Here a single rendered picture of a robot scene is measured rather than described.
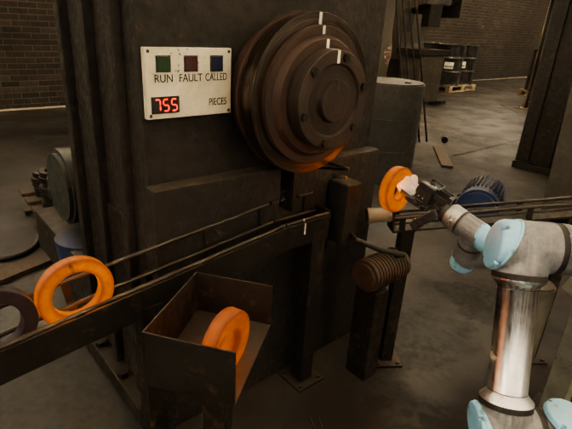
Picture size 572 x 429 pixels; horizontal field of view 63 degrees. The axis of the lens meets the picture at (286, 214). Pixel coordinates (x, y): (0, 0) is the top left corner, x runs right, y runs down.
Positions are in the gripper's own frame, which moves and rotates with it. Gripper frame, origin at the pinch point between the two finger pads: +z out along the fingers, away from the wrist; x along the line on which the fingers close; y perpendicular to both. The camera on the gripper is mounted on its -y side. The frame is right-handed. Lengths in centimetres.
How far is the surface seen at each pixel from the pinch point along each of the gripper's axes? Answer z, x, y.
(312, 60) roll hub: 20, 35, 33
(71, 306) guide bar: 16, 98, -30
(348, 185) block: 14.7, 5.0, -9.1
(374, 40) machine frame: 42, -17, 33
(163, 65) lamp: 38, 68, 24
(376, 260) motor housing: -4.2, -1.9, -31.0
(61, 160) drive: 133, 63, -61
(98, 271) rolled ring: 15, 92, -19
